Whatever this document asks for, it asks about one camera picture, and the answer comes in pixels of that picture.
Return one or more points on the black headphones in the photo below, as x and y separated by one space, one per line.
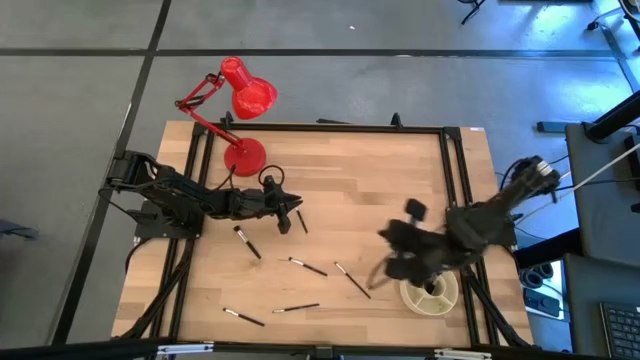
530 277

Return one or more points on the black desk leg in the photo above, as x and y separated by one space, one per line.
550 247
615 117

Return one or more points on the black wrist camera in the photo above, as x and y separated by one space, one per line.
271 186
416 210

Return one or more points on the short thin black makeup brush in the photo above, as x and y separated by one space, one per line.
301 221

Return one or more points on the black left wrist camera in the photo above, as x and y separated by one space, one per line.
271 186

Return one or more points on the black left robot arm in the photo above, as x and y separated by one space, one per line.
170 192

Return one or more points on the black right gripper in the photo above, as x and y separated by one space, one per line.
435 250

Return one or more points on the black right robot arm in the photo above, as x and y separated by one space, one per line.
500 205

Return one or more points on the short thick black makeup brush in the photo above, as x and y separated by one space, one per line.
248 244

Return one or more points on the cream round compartment organizer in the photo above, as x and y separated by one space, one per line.
445 300

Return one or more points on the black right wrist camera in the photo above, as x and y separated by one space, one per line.
416 210

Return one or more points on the black keyboard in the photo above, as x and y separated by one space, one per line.
622 330

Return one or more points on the red desk lamp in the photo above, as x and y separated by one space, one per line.
245 157

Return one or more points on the black flat device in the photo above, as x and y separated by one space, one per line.
542 302

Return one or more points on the grey desk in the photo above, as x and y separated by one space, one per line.
585 300
600 225

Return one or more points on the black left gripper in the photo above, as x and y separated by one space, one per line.
250 202

